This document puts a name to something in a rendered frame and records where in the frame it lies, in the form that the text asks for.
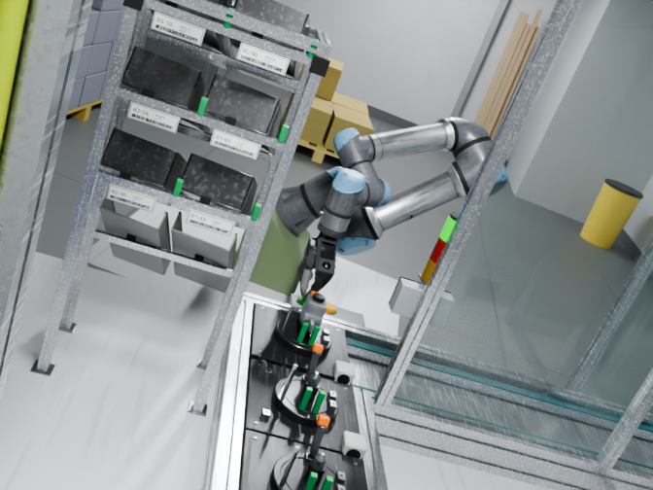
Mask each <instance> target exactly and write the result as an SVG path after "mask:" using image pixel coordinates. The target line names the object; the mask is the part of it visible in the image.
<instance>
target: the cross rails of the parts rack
mask: <svg viewBox="0 0 653 490"><path fill-rule="evenodd" d="M142 6H144V7H147V8H149V9H152V10H155V11H158V12H161V13H163V14H166V15H169V16H171V17H173V18H178V19H181V20H184V21H186V22H189V23H192V24H195V25H198V26H200V27H203V28H206V29H209V30H211V31H214V32H217V33H220V34H223V35H224V36H227V37H230V38H233V39H236V40H238V41H241V42H244V43H247V44H249V45H252V46H255V47H258V48H261V49H263V50H266V51H269V52H272V53H276V54H278V55H281V56H284V57H286V58H289V59H292V60H295V61H298V62H300V63H303V64H306V65H309V66H311V63H312V60H313V58H310V57H307V54H305V53H302V52H298V51H295V50H292V49H290V48H287V47H284V46H281V45H279V44H276V43H273V42H270V41H268V40H265V39H260V38H258V37H255V36H252V34H249V33H246V32H244V31H241V30H238V29H235V28H233V27H230V28H226V27H223V24H222V23H219V22H216V21H213V20H211V19H208V18H206V17H201V16H199V15H196V14H193V13H190V12H188V11H185V10H182V9H179V8H174V7H171V6H168V5H166V4H165V3H163V2H160V1H157V0H144V1H143V5H142ZM146 37H148V38H151V39H154V40H157V41H159V42H161V43H164V44H167V45H170V46H173V47H176V48H178V49H181V50H184V51H187V52H190V53H195V54H197V55H200V56H203V57H206V58H209V59H212V60H214V61H217V62H219V63H222V64H225V65H228V66H231V67H233V68H236V69H239V70H242V71H245V72H248V73H250V74H253V75H256V76H259V77H262V78H264V79H266V80H269V81H272V82H275V83H278V84H281V85H284V86H286V87H289V88H294V89H297V86H298V81H296V80H293V79H291V78H288V77H285V76H282V75H279V74H276V73H274V72H271V71H268V70H267V71H265V70H262V69H259V68H258V67H257V66H255V65H252V64H249V63H246V62H243V61H241V60H238V59H235V58H232V57H229V56H227V55H224V54H221V53H218V52H214V51H211V50H208V49H205V48H202V47H199V46H197V45H195V44H193V45H192V44H189V43H186V42H183V40H180V39H178V38H175V37H172V36H169V35H166V34H164V33H161V32H158V31H155V30H152V29H150V28H148V29H147V33H146ZM117 96H119V97H122V98H125V99H128V100H131V101H134V102H137V103H140V104H143V105H146V106H149V107H152V108H155V109H158V110H160V111H163V112H166V113H169V114H172V115H175V116H178V117H181V118H184V119H187V120H190V121H193V122H196V123H201V124H204V125H207V126H210V127H213V128H215V129H218V130H221V131H224V132H227V133H230V134H233V135H236V136H239V137H242V138H245V139H248V140H251V141H254V142H257V143H260V144H262V145H265V146H268V147H271V148H274V149H277V150H280V151H284V149H285V146H286V142H284V144H282V143H279V142H278V139H276V138H273V137H270V136H267V135H264V134H261V133H258V132H255V131H252V130H250V129H247V128H244V127H241V126H238V125H236V126H234V125H231V124H228V123H225V122H224V121H222V120H219V119H216V118H213V117H210V116H207V115H204V116H203V117H200V116H197V115H196V114H197V112H195V111H193V110H190V109H187V108H184V107H181V106H178V105H175V104H172V103H169V102H166V101H163V100H160V99H157V98H154V97H153V98H150V97H147V96H144V95H142V94H141V93H140V92H137V91H134V90H131V89H128V88H126V87H119V90H118V94H117ZM177 132H180V133H183V134H185V135H188V136H191V137H194V138H197V139H200V140H203V141H206V142H211V139H212V135H213V134H211V133H208V132H205V131H202V130H199V129H196V128H193V127H190V126H187V125H184V124H181V123H179V124H178V128H177ZM257 158H259V159H262V160H265V161H268V162H271V161H272V159H273V155H272V154H269V153H267V152H264V151H261V150H259V153H258V157H257ZM96 179H98V180H102V181H105V182H108V183H107V187H108V188H109V185H110V184H112V185H115V186H118V187H122V188H125V189H128V190H131V191H135V192H138V193H142V194H145V195H149V196H152V197H155V198H156V202H158V203H161V204H164V205H167V206H171V207H174V208H177V209H180V210H184V211H187V212H188V211H189V210H190V209H193V210H196V211H199V212H202V213H205V214H209V215H212V216H215V217H218V218H221V219H225V220H228V221H231V222H233V223H235V224H234V226H235V227H237V228H242V229H245V230H248V228H249V227H252V228H257V225H258V219H257V221H256V222H255V221H251V217H250V216H247V215H244V214H240V213H237V212H234V211H231V210H228V209H225V208H222V207H219V206H216V205H213V204H210V205H206V204H203V203H200V202H199V200H197V199H194V198H191V197H187V196H184V195H181V194H180V195H179V197H177V196H174V195H173V193H172V192H170V191H167V190H164V189H161V188H158V187H154V186H151V185H148V184H145V183H142V182H138V181H135V180H132V179H130V181H128V180H125V179H123V178H120V175H117V174H114V173H111V172H108V171H104V170H101V169H99V170H98V171H97V175H96Z"/></svg>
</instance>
